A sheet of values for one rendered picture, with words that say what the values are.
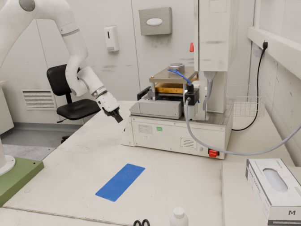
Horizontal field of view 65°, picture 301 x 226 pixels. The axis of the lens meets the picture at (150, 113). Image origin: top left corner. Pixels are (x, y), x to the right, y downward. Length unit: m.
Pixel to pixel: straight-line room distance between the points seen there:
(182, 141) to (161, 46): 1.68
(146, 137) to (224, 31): 0.59
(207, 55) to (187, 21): 1.65
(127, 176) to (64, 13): 0.75
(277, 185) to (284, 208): 0.09
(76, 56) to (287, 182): 1.00
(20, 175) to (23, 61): 2.50
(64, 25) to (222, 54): 0.70
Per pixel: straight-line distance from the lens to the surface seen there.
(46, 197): 1.06
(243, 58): 2.63
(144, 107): 1.13
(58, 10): 1.17
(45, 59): 3.31
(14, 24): 1.10
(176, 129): 1.10
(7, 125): 3.76
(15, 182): 1.15
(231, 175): 0.97
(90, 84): 1.25
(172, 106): 1.07
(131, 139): 1.23
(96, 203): 0.96
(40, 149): 1.44
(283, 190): 0.84
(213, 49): 0.96
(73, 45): 1.20
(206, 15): 0.96
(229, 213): 0.82
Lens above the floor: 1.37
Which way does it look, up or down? 22 degrees down
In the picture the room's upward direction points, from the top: 5 degrees counter-clockwise
